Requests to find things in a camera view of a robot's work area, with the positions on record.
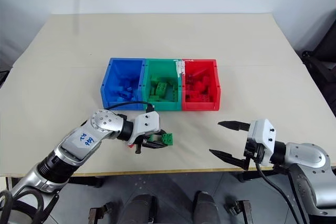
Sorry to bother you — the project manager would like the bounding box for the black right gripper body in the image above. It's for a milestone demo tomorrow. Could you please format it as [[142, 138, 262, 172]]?
[[243, 140, 265, 171]]

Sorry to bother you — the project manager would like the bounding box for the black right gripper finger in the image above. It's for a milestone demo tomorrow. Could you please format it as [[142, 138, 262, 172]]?
[[208, 149, 249, 169], [218, 120, 251, 132]]

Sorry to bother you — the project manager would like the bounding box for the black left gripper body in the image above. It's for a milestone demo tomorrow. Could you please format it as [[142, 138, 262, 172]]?
[[133, 134, 153, 155]]

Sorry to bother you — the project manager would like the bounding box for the green toy building block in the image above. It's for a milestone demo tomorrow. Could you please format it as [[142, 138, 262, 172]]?
[[150, 132, 175, 146]]

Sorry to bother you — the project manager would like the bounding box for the green plastic bin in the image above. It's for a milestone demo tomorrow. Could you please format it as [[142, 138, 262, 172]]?
[[141, 58, 183, 111]]

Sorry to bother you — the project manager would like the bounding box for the red plastic bin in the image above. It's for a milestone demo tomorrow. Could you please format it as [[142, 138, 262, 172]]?
[[181, 58, 222, 111]]

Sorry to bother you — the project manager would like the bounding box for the large green block with holes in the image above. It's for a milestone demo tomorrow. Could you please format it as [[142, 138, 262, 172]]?
[[155, 81, 169, 97]]

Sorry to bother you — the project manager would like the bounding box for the long red toy block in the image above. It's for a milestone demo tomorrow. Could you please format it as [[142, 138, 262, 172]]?
[[184, 93, 214, 103]]

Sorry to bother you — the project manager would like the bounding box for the blue toy block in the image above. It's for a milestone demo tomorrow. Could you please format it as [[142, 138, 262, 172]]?
[[116, 90, 133, 102]]

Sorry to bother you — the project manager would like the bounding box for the dark rounded shape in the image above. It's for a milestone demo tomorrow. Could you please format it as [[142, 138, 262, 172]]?
[[193, 190, 221, 224], [122, 194, 159, 224]]

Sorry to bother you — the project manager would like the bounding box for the white label with blue writing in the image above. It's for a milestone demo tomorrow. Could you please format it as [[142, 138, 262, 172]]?
[[76, 131, 96, 149]]

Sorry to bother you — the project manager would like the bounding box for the blue plastic bin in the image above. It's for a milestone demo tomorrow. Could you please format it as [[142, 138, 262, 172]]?
[[100, 57, 146, 111]]

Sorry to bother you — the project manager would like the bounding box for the dark object at table side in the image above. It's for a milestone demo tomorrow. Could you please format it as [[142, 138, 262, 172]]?
[[0, 63, 14, 89]]

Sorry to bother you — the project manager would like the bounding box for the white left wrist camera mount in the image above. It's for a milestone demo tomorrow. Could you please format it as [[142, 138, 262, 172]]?
[[128, 111, 161, 146]]

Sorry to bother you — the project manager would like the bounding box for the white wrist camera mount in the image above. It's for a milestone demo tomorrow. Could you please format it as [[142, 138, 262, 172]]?
[[128, 111, 161, 146], [247, 119, 277, 167]]

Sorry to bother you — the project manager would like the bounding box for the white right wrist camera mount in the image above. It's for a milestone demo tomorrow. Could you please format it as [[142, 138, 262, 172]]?
[[247, 119, 277, 167]]

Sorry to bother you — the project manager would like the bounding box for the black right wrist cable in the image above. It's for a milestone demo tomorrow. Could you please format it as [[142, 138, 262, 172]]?
[[254, 155, 309, 224]]

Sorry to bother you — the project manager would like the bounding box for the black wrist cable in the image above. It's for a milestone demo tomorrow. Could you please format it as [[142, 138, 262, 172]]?
[[254, 155, 309, 224], [103, 101, 155, 114]]

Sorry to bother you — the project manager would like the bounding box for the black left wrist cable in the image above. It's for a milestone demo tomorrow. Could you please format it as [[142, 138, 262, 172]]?
[[103, 101, 155, 114]]

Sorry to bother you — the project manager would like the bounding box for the rusty table caster bracket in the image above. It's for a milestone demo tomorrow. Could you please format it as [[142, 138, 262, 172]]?
[[226, 199, 253, 224], [88, 201, 117, 224]]

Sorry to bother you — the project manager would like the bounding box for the black equipment frame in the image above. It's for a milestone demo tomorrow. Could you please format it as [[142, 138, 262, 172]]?
[[301, 10, 336, 118]]

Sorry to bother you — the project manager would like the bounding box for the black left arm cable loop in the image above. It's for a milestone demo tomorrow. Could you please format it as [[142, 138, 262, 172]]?
[[0, 189, 45, 224]]

